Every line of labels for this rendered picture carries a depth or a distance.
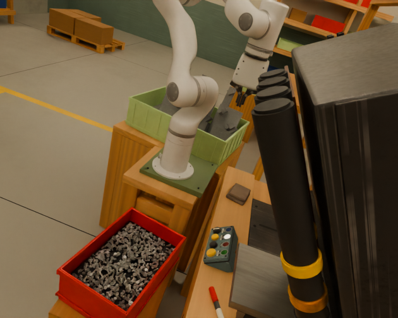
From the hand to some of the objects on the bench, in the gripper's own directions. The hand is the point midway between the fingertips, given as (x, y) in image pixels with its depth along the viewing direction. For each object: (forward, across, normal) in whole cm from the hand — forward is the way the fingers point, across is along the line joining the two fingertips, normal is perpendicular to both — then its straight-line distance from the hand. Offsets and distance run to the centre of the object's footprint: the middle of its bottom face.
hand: (240, 100), depth 105 cm
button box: (+44, +10, -30) cm, 54 cm away
